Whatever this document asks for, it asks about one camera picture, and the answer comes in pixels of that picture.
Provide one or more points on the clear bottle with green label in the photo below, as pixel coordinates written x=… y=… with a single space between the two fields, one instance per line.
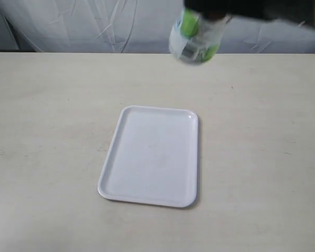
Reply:
x=195 y=38

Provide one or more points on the white rectangular plastic tray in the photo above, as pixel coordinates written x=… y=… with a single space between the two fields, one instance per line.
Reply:
x=152 y=158

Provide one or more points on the white wrinkled backdrop cloth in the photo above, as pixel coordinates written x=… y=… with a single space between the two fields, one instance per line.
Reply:
x=130 y=27

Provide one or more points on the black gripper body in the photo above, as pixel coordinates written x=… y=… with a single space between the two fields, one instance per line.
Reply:
x=298 y=12

